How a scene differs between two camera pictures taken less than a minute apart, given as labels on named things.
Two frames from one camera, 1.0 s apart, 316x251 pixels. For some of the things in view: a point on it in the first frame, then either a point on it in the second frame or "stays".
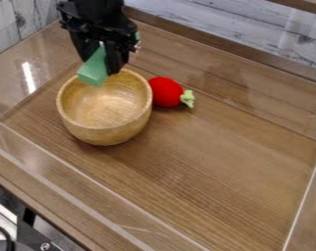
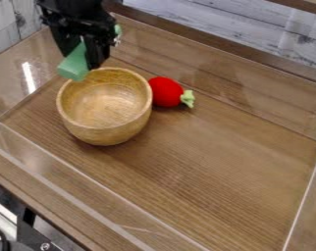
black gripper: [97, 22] -> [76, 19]
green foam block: [93, 72] -> [75, 68]
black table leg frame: [30, 238] stays
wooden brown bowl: [108, 114] stays
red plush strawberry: [168, 94] stays
